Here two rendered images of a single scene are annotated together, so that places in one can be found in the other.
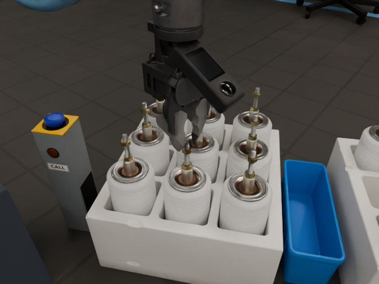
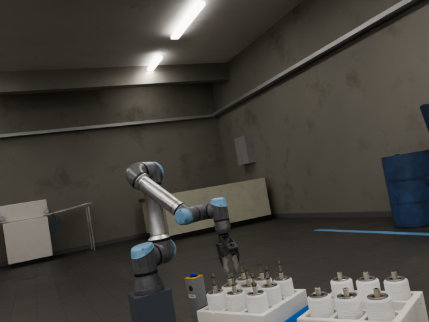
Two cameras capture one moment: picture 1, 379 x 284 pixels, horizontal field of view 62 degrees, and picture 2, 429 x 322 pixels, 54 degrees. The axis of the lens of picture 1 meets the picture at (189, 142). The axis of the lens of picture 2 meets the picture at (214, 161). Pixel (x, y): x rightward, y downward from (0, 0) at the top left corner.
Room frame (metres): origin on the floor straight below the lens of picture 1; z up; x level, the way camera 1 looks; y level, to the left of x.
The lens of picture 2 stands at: (-1.33, -0.94, 0.75)
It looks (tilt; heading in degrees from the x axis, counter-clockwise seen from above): 4 degrees up; 28
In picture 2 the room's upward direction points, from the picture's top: 10 degrees counter-clockwise
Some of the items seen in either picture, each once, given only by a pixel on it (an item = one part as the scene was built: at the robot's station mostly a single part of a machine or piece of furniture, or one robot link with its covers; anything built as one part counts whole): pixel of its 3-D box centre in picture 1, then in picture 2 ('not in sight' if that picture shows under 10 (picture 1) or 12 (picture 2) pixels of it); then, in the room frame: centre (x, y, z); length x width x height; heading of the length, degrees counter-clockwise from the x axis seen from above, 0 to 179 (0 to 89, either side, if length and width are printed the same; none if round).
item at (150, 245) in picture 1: (197, 192); (255, 318); (0.57, -0.02, 0.09); 0.39 x 0.39 x 0.18; 79
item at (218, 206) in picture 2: not in sight; (219, 209); (0.46, 0.02, 0.64); 0.09 x 0.08 x 0.11; 86
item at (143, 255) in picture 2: not in sight; (144, 257); (0.37, 0.43, 0.47); 0.13 x 0.12 x 0.14; 176
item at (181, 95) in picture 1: (176, 62); (225, 242); (0.47, 0.02, 0.48); 0.09 x 0.08 x 0.12; 45
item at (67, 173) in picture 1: (72, 178); (198, 306); (0.55, 0.28, 0.16); 0.07 x 0.07 x 0.31; 79
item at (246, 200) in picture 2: not in sight; (202, 208); (5.79, 3.22, 0.39); 2.03 x 1.64 x 0.78; 141
